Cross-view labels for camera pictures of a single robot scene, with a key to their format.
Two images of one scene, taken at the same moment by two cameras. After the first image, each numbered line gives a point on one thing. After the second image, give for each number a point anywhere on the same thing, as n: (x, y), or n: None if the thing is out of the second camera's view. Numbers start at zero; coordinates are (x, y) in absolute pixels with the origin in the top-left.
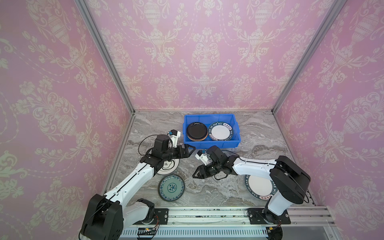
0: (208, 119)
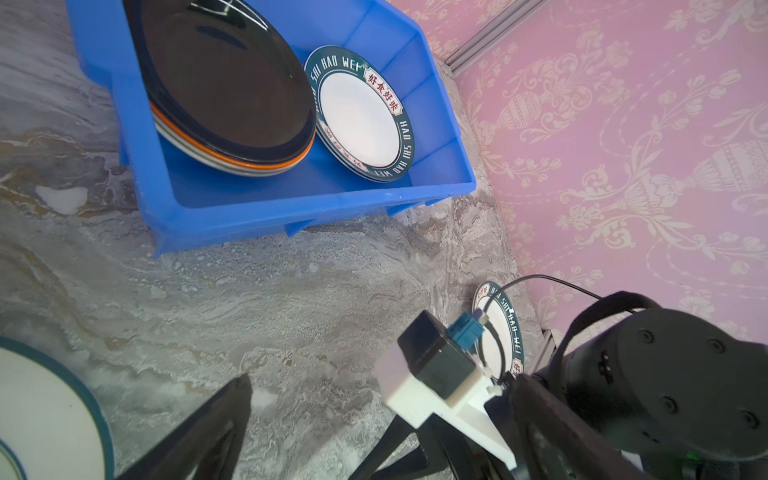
0: (183, 209)
